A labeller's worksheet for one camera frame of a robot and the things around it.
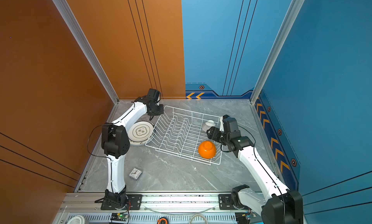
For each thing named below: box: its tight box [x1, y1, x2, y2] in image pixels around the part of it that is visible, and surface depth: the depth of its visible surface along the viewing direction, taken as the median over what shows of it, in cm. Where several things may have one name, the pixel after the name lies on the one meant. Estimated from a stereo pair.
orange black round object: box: [156, 217, 169, 224], surface depth 68 cm
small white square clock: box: [128, 167, 142, 180], surface depth 83 cm
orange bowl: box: [198, 140, 217, 160], surface depth 88 cm
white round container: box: [66, 215, 86, 224], surface depth 65 cm
